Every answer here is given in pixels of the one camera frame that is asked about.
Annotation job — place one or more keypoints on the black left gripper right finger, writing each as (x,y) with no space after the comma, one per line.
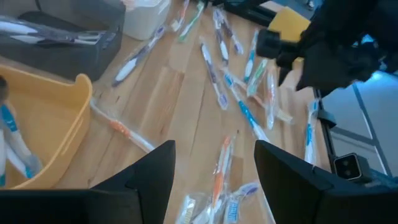
(311,202)

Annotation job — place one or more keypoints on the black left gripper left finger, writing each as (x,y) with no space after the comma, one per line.
(93,208)

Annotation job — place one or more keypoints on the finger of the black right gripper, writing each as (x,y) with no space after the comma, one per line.
(283,73)

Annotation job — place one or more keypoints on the purple white toothbrush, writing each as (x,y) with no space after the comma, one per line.
(18,28)
(237,46)
(127,68)
(213,73)
(223,49)
(28,39)
(248,190)

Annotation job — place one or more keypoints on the yellow block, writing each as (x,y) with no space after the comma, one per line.
(289,26)

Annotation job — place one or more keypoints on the yellow plastic bin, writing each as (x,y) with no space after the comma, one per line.
(46,118)

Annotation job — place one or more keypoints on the white plastic bin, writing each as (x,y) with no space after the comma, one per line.
(143,25)

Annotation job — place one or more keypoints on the grey translucent plastic bin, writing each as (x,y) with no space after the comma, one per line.
(62,62)

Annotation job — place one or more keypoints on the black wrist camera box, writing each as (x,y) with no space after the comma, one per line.
(268,43)

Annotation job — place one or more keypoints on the black frame foot bracket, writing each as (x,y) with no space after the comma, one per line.
(326,118)

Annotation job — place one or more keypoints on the small table-level camera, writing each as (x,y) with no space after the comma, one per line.
(348,166)

